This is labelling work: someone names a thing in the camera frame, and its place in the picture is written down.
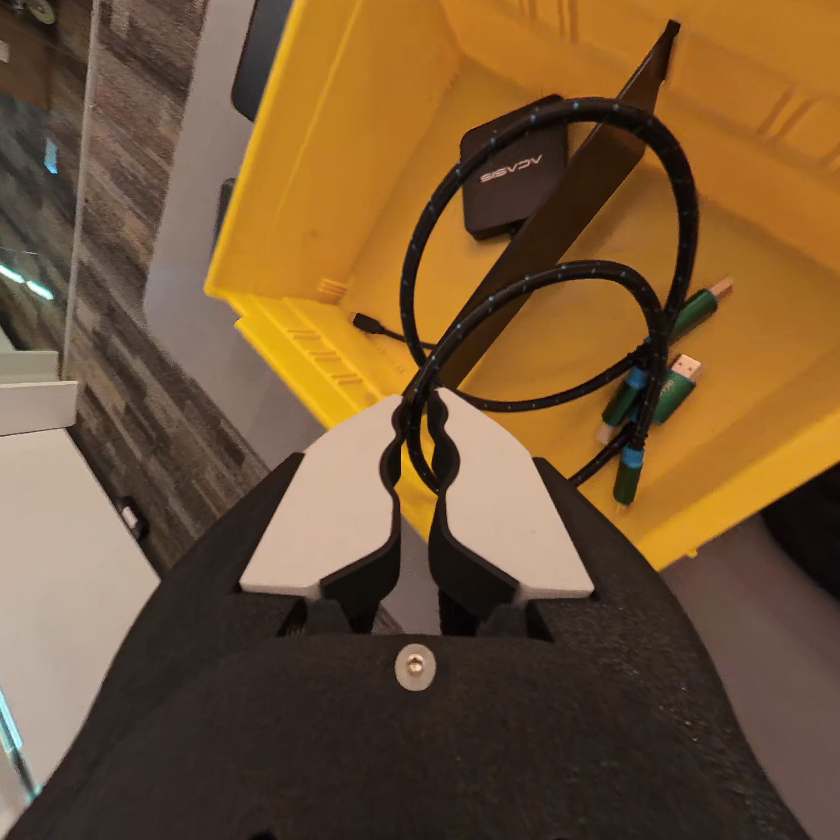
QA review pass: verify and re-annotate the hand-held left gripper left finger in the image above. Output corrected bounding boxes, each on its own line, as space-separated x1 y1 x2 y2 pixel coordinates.
238 394 403 635

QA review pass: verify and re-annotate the black rectangular device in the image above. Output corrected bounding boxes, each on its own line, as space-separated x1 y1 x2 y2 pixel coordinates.
231 0 298 123

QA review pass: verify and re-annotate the yellow plastic bin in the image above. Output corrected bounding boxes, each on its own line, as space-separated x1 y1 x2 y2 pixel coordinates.
203 0 840 572

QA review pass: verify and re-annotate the black square adapter box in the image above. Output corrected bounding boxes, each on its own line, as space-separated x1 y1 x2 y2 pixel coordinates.
352 94 571 350

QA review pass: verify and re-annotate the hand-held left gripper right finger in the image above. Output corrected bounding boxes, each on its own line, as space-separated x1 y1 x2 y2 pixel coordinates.
427 387 596 627

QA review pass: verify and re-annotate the black bin divider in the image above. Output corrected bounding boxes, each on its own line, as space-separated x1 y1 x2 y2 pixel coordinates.
441 20 681 389

